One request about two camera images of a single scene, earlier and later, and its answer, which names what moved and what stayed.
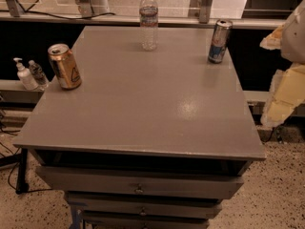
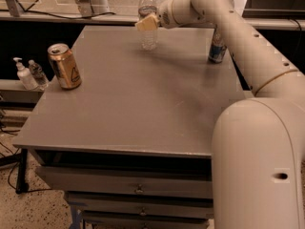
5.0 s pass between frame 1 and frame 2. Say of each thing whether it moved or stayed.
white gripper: moved
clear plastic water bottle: stayed
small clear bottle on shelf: stayed
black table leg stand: stayed
